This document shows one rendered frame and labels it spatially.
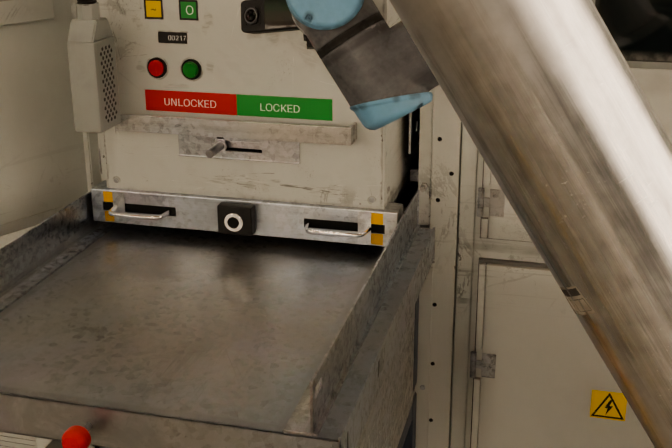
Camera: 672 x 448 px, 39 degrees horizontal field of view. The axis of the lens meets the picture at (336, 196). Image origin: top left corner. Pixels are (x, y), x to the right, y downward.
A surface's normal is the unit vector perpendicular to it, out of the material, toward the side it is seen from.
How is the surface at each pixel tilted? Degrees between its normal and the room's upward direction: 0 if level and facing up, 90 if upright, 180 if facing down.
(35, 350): 0
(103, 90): 90
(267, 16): 77
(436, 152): 90
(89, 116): 90
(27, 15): 90
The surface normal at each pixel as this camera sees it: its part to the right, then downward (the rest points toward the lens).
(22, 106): 0.77, 0.20
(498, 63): -0.33, 0.34
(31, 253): 0.97, 0.07
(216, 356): 0.00, -0.95
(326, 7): -0.04, -0.01
